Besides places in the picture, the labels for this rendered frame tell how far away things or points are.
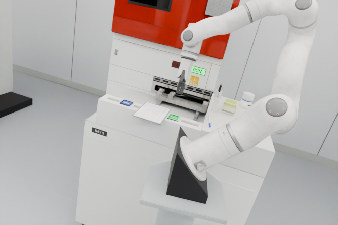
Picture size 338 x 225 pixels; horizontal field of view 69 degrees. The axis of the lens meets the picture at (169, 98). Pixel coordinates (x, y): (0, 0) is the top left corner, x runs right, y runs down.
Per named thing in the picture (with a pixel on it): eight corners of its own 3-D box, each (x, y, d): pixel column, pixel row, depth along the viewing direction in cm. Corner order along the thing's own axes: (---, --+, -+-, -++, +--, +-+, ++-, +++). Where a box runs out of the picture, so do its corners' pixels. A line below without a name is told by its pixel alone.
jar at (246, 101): (239, 103, 167) (243, 90, 164) (249, 106, 166) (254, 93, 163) (239, 107, 161) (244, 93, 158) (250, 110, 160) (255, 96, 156)
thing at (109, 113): (103, 116, 141) (106, 93, 137) (196, 145, 132) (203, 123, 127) (94, 122, 133) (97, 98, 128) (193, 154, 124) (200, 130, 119)
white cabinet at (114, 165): (116, 175, 220) (130, 89, 192) (222, 213, 204) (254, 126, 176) (72, 231, 161) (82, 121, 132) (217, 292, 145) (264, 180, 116)
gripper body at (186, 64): (182, 55, 123) (177, 77, 125) (179, 53, 113) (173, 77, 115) (197, 59, 122) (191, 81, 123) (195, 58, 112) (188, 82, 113)
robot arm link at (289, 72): (255, 124, 87) (260, 132, 101) (292, 133, 81) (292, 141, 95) (288, 2, 96) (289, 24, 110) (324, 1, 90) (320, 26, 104)
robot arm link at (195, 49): (196, 52, 111) (200, 55, 120) (204, 23, 109) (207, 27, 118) (178, 48, 113) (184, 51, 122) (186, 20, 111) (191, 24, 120)
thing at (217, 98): (210, 107, 149) (216, 87, 144) (217, 109, 148) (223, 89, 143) (209, 111, 143) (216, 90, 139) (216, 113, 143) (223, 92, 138)
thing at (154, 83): (151, 91, 188) (153, 80, 185) (207, 108, 181) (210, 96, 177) (150, 92, 186) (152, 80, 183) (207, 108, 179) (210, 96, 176)
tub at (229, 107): (223, 108, 153) (226, 98, 150) (235, 112, 151) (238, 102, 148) (221, 111, 146) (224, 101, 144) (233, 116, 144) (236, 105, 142)
